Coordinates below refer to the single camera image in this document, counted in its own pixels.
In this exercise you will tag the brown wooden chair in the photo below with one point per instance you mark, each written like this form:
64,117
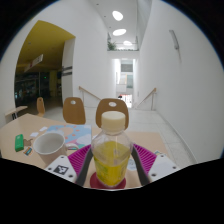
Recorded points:
112,108
74,113

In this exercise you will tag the long grey wall lamp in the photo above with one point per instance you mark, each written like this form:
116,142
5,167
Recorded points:
174,39

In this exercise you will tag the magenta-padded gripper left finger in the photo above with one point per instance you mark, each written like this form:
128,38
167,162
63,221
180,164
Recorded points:
61,168

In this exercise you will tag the green balcony plant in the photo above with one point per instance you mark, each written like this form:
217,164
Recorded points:
111,46

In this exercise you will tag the round ceiling lights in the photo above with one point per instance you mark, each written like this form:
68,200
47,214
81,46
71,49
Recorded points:
119,32

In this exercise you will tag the flat round red coaster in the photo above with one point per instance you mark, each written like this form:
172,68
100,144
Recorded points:
93,181

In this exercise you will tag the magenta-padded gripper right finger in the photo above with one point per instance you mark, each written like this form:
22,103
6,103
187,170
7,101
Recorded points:
165,166

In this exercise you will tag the wooden stair handrail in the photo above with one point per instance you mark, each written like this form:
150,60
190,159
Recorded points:
148,95
88,93

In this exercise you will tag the white hanging sign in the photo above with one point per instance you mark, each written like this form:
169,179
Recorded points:
33,62

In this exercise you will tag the small light wooden chair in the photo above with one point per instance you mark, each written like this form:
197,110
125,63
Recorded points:
40,106

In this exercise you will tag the white cup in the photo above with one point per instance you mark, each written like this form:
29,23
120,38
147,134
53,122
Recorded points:
50,148

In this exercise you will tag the green rectangular box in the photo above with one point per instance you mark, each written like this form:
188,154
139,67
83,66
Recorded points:
19,142

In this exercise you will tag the wooden bench table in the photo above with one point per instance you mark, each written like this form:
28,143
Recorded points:
15,110

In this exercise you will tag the colourful printed mouse pad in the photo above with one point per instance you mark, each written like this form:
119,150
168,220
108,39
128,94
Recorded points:
78,133

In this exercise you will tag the small white paper card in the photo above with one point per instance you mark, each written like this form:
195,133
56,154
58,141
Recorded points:
43,128
34,134

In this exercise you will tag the clear bottle with yellow drink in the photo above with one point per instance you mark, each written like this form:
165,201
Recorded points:
111,160

